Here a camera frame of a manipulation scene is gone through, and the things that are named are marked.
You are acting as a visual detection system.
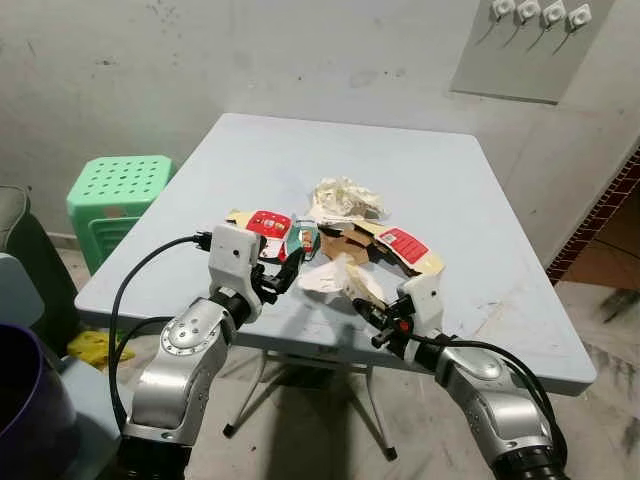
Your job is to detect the purple rubbish bin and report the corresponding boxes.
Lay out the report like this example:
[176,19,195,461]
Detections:
[0,320,83,480]

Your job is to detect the red white snack packet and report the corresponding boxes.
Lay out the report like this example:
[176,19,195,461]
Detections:
[225,207,294,264]

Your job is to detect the white crumpled tissue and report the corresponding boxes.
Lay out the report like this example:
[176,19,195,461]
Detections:
[296,252,387,307]

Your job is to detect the metal folding table legs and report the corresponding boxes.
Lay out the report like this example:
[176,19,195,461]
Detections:
[221,350,399,462]

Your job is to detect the brown cardboard with red label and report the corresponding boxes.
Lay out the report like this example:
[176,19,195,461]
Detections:
[320,220,447,280]

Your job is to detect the cream crumpled paper ball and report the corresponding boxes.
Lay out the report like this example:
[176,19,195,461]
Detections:
[307,176,387,224]

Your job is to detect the green plastic stool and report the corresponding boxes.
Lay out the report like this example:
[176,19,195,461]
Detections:
[65,154,174,277]

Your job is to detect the yellow crumpled bag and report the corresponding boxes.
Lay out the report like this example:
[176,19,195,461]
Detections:
[66,329,137,372]

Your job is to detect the red brick tile edging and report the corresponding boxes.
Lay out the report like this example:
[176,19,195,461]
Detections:
[545,148,640,287]

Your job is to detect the dark green cushioned seat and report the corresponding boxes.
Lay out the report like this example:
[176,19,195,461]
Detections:
[0,184,83,353]

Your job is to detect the light blue plastic chair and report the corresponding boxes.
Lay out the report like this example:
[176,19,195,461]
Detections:
[0,253,126,480]

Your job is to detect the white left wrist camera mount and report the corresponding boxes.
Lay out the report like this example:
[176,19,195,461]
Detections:
[206,223,264,297]

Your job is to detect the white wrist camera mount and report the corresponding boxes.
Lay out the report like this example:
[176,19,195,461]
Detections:
[206,223,264,297]
[397,271,445,340]

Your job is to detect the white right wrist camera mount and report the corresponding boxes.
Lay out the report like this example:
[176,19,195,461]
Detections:
[397,271,445,340]

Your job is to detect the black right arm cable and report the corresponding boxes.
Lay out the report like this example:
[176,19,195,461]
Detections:
[404,334,562,467]

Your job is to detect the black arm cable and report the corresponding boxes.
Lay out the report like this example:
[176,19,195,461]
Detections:
[107,231,215,433]
[404,334,562,467]

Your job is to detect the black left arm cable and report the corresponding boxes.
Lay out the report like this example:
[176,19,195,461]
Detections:
[107,231,215,433]

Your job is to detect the grey wall panel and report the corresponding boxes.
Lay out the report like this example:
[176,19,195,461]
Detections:
[449,0,617,107]

